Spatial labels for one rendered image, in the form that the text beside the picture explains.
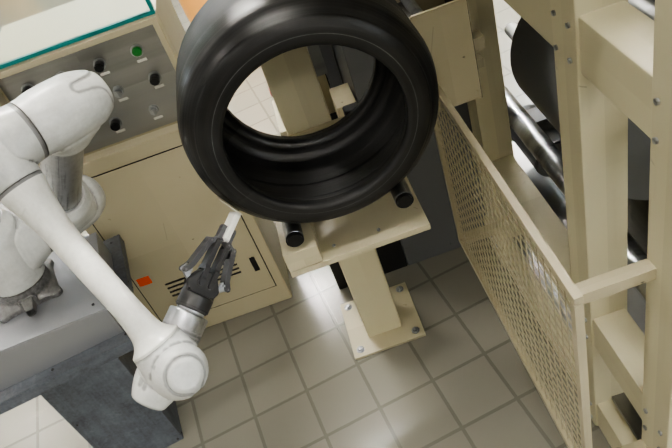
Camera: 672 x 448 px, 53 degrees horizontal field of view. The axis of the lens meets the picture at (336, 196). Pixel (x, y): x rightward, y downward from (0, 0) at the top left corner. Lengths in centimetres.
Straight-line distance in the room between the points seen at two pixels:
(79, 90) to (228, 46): 35
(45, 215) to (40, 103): 23
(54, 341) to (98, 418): 46
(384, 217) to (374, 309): 73
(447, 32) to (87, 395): 153
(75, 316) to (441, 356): 120
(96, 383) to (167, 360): 102
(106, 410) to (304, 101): 120
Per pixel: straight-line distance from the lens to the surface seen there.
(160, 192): 237
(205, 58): 137
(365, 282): 231
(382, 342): 249
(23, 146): 147
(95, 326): 201
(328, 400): 243
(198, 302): 148
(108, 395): 234
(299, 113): 186
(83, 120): 152
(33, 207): 147
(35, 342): 203
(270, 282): 268
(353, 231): 173
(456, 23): 178
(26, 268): 205
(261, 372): 259
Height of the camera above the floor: 197
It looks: 39 degrees down
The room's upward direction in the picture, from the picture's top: 20 degrees counter-clockwise
